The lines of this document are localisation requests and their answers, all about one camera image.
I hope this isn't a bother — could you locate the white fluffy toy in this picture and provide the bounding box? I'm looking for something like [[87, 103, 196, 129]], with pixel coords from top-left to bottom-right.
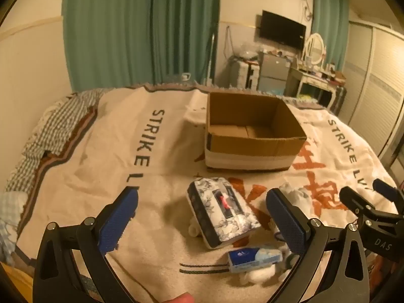
[[239, 263, 279, 284]]

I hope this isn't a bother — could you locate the white slatted wardrobe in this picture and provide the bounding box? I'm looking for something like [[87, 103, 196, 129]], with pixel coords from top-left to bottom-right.
[[342, 20, 404, 177]]

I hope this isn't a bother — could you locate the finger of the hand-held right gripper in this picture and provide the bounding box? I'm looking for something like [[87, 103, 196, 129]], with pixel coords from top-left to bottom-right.
[[372, 178, 404, 203], [339, 186, 379, 219]]

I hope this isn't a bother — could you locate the clear plastic bag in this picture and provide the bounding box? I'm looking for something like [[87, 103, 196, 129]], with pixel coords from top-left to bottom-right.
[[235, 41, 260, 61]]

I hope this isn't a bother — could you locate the white oval mirror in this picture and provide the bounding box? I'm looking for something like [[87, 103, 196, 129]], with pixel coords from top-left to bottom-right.
[[304, 33, 326, 69]]

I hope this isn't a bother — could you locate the pale checked cloth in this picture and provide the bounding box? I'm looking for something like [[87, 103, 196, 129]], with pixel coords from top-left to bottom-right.
[[0, 192, 30, 267]]

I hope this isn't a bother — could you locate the white plush toy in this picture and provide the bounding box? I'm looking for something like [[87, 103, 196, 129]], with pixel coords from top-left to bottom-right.
[[279, 181, 312, 210]]

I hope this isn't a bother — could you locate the blue tissue packet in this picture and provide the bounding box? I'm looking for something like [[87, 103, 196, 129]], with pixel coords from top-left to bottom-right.
[[228, 248, 283, 273]]

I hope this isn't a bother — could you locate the white dressing table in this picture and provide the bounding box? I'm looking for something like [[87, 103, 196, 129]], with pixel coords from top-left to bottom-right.
[[289, 66, 347, 110]]

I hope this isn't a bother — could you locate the checked bedsheet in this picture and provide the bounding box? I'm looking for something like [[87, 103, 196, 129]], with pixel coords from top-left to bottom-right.
[[5, 88, 111, 196]]

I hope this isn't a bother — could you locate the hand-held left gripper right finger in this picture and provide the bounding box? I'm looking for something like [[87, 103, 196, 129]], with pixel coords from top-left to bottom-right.
[[265, 188, 370, 303]]

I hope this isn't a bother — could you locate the green curtain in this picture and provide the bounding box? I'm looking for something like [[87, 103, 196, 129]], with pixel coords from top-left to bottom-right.
[[63, 0, 156, 93], [151, 0, 221, 84], [311, 0, 350, 74]]

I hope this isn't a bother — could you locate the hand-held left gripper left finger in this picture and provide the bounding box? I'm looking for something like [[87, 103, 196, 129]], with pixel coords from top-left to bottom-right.
[[33, 186, 139, 303]]

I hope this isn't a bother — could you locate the black wall cable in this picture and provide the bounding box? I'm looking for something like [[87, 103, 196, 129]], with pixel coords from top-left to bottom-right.
[[225, 25, 236, 58]]

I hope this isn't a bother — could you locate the printed beige blanket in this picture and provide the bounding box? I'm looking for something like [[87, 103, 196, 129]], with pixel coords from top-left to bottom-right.
[[16, 84, 401, 303]]

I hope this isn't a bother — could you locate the white suitcase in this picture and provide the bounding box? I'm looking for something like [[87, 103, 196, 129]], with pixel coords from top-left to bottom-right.
[[232, 60, 261, 89]]

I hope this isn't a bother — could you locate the brown cardboard box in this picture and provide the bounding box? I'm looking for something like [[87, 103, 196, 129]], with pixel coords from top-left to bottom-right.
[[205, 91, 307, 172]]

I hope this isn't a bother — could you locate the black wall television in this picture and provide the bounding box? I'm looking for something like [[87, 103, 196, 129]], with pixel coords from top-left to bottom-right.
[[259, 10, 307, 51]]

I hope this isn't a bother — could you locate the floral tissue pack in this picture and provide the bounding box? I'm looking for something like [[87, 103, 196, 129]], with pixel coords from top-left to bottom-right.
[[187, 177, 262, 249]]

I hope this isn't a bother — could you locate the grey mini fridge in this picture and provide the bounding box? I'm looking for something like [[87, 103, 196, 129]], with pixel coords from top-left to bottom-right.
[[257, 52, 292, 95]]

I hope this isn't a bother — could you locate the person's left hand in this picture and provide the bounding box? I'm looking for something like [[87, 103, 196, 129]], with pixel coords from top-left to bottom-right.
[[167, 293, 195, 303]]

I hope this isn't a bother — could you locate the dark suitcase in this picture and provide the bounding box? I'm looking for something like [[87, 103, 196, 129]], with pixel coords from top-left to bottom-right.
[[330, 85, 348, 115]]

